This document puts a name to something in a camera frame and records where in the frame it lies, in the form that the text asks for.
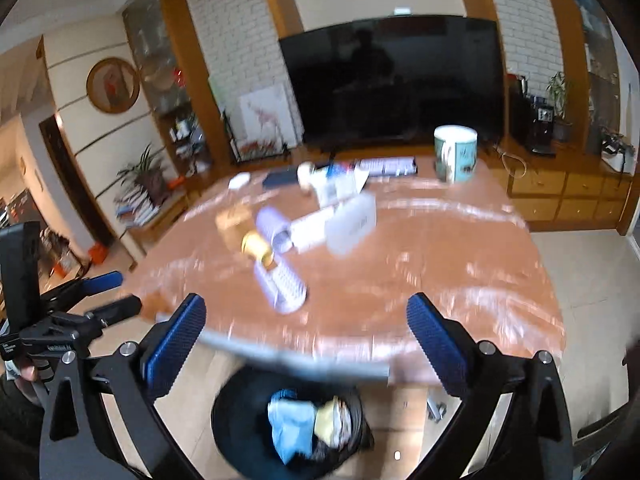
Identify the person's left hand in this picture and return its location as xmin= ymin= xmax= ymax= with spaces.
xmin=11 ymin=360 xmax=48 ymax=408

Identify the white printed paper packet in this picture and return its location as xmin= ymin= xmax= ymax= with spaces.
xmin=315 ymin=164 xmax=371 ymax=207

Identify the black flat television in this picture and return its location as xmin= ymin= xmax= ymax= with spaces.
xmin=278 ymin=15 xmax=506 ymax=154

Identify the wooden drawer cabinet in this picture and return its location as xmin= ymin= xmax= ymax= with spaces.
xmin=479 ymin=139 xmax=637 ymax=237

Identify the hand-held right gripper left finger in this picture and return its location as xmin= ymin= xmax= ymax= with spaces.
xmin=39 ymin=292 xmax=208 ymax=480

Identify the person's left forearm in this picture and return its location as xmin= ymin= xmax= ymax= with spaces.
xmin=0 ymin=375 xmax=47 ymax=480

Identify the tall potted plant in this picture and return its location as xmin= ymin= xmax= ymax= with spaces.
xmin=545 ymin=72 xmax=574 ymax=142

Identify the white carton box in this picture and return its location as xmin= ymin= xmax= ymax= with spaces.
xmin=324 ymin=193 xmax=377 ymax=257

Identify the dark blue tray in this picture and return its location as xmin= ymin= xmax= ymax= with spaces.
xmin=262 ymin=169 xmax=301 ymax=189

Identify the clear plastic sheet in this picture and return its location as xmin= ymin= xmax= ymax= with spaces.
xmin=132 ymin=157 xmax=568 ymax=366

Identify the black white bag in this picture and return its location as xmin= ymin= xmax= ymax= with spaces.
xmin=599 ymin=129 xmax=639 ymax=177

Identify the dark phone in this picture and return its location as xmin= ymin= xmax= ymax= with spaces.
xmin=354 ymin=157 xmax=419 ymax=177

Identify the black trash bin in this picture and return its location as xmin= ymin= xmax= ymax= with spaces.
xmin=210 ymin=365 xmax=375 ymax=479

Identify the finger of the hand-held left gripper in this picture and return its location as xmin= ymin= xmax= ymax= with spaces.
xmin=42 ymin=270 xmax=125 ymax=309
xmin=84 ymin=294 xmax=144 ymax=329

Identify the potted spider plant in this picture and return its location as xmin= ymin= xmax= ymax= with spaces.
xmin=117 ymin=144 xmax=169 ymax=202

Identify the small yellow bottle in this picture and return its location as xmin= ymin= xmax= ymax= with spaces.
xmin=241 ymin=232 xmax=276 ymax=267

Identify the stack of books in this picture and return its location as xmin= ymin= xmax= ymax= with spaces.
xmin=113 ymin=187 xmax=162 ymax=229

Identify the yellowish crumpled wrapper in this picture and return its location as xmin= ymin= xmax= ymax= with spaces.
xmin=312 ymin=396 xmax=352 ymax=449

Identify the glass display cabinet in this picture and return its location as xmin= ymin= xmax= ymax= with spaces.
xmin=122 ymin=0 xmax=217 ymax=197

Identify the white teal mug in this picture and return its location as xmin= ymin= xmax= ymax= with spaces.
xmin=432 ymin=124 xmax=480 ymax=185

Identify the black coffee machine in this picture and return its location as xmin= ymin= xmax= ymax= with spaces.
xmin=509 ymin=74 xmax=557 ymax=156

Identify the animal painting canvas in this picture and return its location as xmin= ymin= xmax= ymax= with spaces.
xmin=238 ymin=83 xmax=294 ymax=159

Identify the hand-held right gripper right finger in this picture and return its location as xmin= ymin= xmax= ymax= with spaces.
xmin=405 ymin=292 xmax=577 ymax=480

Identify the round wall plaque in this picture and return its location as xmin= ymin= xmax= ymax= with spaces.
xmin=85 ymin=57 xmax=141 ymax=114

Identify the white cable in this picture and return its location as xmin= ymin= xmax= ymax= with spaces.
xmin=494 ymin=142 xmax=527 ymax=179

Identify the wooden glass shelf cabinet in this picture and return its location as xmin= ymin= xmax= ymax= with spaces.
xmin=564 ymin=0 xmax=632 ymax=157

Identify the white slim box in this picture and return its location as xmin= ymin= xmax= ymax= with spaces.
xmin=289 ymin=210 xmax=346 ymax=254

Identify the blue cloth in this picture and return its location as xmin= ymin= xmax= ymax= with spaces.
xmin=267 ymin=389 xmax=319 ymax=464

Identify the gold cardboard box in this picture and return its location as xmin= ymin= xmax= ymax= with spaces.
xmin=215 ymin=209 xmax=252 ymax=247

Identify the purple vial strip pack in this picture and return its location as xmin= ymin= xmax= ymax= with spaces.
xmin=254 ymin=259 xmax=309 ymax=315
xmin=255 ymin=206 xmax=294 ymax=254

